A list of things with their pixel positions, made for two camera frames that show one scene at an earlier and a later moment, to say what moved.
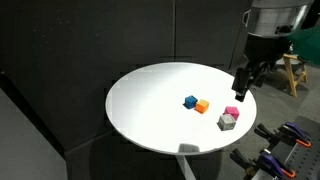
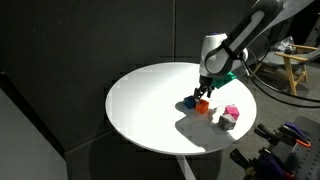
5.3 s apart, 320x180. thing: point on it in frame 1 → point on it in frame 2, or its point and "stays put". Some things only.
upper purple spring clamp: x=286 y=133 stays put
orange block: x=201 y=106 stays put
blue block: x=190 y=102 stays put
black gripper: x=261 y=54 → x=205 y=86
